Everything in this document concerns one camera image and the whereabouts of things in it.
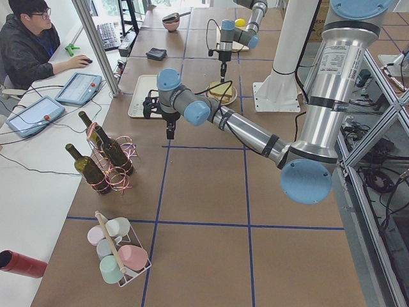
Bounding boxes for white round plate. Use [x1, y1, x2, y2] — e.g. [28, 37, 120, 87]
[205, 84, 237, 106]

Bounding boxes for white bear tray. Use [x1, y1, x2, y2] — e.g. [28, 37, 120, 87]
[128, 75, 158, 118]

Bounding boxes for pink bowl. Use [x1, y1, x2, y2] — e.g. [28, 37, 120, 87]
[162, 20, 180, 32]

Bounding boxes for blue teach pendant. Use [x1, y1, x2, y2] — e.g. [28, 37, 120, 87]
[55, 72, 102, 106]
[6, 96, 65, 138]

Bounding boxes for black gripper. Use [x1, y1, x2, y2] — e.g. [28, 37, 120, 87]
[160, 104, 181, 139]
[218, 50, 231, 83]

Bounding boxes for copper wire bottle rack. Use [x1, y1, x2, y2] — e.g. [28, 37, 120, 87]
[87, 122, 134, 192]

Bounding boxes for bread slice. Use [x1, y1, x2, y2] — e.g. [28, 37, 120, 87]
[208, 81, 233, 97]
[206, 92, 236, 105]

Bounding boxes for white wire cup rack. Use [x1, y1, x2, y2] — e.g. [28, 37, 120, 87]
[87, 211, 151, 287]

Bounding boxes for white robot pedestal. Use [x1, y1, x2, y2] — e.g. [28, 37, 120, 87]
[253, 0, 321, 112]

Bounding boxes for grey folded cloth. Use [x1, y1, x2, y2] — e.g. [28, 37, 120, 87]
[146, 47, 167, 61]

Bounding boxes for black keyboard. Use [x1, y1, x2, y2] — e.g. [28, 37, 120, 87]
[96, 22, 121, 51]

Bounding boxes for dark wine bottle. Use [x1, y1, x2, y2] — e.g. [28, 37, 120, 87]
[65, 143, 112, 194]
[95, 125, 134, 175]
[78, 111, 94, 138]

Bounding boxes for metal scoop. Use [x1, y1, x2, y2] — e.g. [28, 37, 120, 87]
[162, 12, 191, 23]

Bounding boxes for yellow lemon half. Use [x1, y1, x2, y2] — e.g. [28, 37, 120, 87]
[235, 19, 246, 28]

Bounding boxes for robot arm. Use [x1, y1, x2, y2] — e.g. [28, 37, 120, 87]
[157, 1, 391, 204]
[216, 0, 268, 83]

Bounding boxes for wooden cutting board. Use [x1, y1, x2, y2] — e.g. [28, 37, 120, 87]
[215, 28, 250, 53]

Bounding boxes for red cylinder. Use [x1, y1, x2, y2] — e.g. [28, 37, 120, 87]
[1, 250, 47, 278]

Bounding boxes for seated person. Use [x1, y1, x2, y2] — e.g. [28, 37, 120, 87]
[1, 1, 91, 90]

